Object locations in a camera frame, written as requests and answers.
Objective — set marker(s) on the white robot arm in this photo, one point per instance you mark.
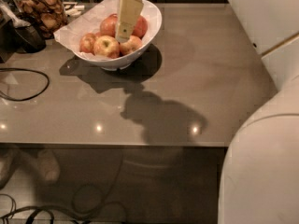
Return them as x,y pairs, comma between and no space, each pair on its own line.
260,174

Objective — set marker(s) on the black round appliance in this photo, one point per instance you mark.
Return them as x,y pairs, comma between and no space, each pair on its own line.
26,39

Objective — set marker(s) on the glass jar of dried chips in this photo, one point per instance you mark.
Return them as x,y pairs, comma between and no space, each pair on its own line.
49,14

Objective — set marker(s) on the back right red apple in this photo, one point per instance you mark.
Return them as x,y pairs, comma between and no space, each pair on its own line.
141,27

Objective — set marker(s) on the yellow-red apple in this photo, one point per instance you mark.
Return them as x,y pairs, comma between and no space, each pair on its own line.
107,46
133,44

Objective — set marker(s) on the white small items behind bowl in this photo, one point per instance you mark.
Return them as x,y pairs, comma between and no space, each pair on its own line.
74,10

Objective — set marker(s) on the top centre red apple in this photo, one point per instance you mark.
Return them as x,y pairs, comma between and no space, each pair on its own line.
108,25

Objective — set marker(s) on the white scoop handle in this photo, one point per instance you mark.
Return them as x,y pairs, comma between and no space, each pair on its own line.
17,23

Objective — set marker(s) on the white ceramic bowl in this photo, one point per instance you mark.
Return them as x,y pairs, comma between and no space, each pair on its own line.
154,18

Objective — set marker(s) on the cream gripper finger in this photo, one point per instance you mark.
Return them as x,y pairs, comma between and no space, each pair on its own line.
129,11

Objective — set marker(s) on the left small red apple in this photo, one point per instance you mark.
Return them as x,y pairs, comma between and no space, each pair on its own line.
86,43

